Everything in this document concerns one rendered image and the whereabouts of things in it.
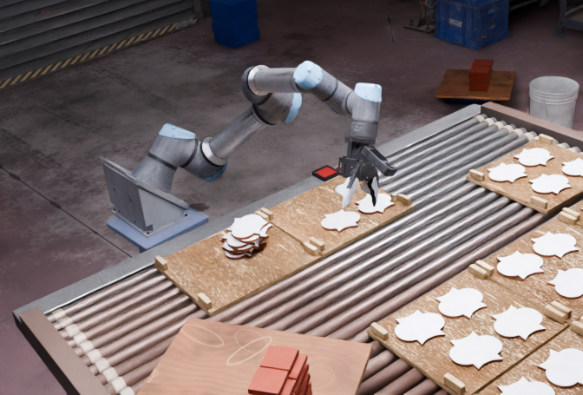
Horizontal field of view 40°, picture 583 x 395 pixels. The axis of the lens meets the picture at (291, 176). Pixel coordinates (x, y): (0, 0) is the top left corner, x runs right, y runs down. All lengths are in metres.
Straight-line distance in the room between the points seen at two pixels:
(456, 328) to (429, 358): 0.14
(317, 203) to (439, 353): 0.86
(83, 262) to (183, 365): 2.49
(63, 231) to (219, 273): 2.39
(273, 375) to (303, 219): 1.07
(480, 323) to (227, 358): 0.70
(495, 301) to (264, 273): 0.69
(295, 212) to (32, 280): 2.03
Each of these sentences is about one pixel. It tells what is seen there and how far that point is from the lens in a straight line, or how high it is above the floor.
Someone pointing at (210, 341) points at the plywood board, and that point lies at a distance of 2.08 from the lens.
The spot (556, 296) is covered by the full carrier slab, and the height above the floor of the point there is 0.94.
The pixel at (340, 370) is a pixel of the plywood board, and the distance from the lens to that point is 1.95.
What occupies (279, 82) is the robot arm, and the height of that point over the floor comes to 1.47.
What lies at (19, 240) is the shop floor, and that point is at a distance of 4.82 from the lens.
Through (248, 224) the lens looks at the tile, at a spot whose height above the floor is 1.02.
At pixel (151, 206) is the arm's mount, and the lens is 2.82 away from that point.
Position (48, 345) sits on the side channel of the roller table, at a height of 0.95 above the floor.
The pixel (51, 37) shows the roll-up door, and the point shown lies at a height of 0.30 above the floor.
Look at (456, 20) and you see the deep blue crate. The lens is 6.90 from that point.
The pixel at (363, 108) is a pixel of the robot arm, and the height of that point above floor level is 1.44.
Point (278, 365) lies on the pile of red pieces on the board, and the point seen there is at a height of 1.20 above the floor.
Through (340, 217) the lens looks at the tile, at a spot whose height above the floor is 0.95.
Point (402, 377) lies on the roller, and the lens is 2.10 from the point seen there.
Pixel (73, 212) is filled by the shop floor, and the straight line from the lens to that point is 4.96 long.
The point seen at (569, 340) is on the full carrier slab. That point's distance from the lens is 2.22.
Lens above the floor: 2.35
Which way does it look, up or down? 28 degrees down
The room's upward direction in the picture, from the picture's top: 6 degrees counter-clockwise
